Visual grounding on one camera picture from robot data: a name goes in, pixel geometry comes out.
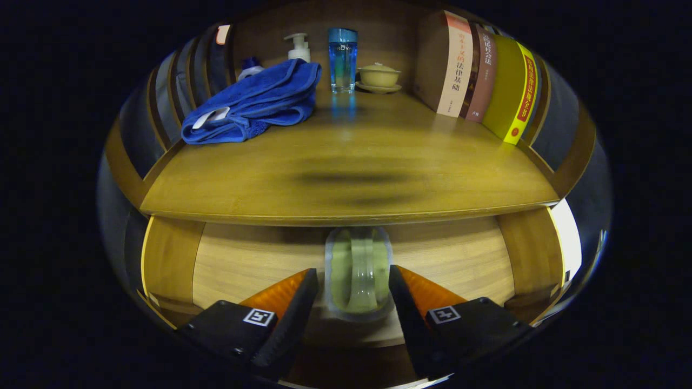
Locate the white board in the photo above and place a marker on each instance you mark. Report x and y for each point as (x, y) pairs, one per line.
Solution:
(567, 237)

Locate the beige book with orange spine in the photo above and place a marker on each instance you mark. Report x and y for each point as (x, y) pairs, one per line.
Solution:
(457, 75)

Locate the blue glass bottle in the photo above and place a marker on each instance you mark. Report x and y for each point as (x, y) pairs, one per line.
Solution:
(343, 65)

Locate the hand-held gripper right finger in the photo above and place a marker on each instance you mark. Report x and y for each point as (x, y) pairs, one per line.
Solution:
(411, 324)

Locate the wooden countertop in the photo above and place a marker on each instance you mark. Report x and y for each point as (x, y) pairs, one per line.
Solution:
(378, 151)

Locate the brown book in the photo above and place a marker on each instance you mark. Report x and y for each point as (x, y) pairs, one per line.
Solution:
(484, 81)

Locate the green scrub brush white sponge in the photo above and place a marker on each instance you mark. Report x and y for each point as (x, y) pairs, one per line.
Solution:
(358, 275)

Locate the small white bottle blue cap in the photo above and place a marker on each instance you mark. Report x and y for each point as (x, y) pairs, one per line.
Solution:
(250, 67)

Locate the white pump bottle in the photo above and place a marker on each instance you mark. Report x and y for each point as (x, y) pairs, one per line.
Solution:
(299, 53)

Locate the folded blue towel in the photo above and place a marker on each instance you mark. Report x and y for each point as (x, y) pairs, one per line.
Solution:
(259, 97)

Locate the yellow book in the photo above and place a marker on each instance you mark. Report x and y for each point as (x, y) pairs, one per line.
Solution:
(505, 97)

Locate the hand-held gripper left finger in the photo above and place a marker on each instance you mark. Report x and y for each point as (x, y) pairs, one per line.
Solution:
(292, 324)

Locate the yellow lidded teacup with saucer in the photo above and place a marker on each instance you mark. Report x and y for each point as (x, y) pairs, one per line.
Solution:
(378, 77)

